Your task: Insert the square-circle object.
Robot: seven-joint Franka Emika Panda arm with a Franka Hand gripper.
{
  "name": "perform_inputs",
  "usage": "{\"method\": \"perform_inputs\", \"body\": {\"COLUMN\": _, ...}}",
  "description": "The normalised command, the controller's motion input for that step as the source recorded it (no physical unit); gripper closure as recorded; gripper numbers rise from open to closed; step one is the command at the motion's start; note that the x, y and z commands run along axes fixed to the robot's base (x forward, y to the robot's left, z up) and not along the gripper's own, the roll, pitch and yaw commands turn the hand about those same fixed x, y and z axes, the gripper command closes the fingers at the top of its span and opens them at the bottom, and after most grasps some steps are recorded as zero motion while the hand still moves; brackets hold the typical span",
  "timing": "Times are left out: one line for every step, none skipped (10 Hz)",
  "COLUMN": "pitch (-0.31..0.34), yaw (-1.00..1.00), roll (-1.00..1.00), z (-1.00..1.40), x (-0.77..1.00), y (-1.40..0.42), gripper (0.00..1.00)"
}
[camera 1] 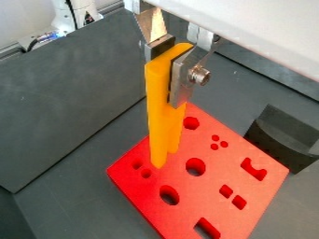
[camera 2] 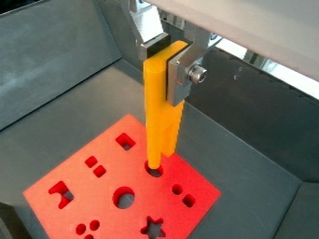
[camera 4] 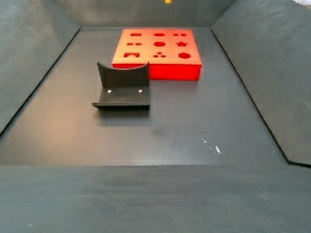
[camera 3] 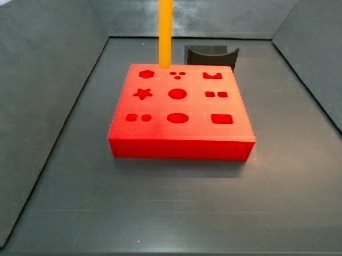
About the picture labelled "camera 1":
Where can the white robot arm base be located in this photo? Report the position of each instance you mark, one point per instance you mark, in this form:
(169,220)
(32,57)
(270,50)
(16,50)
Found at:
(73,14)

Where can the black curved holder stand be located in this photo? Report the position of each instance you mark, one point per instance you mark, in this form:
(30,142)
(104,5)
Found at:
(285,138)

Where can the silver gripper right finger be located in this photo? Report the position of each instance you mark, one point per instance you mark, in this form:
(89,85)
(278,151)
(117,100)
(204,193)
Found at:
(188,67)

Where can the red shape-sorting block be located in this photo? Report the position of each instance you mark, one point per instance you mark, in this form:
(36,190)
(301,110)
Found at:
(210,191)

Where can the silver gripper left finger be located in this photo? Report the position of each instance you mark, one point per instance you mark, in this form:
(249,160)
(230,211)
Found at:
(157,40)

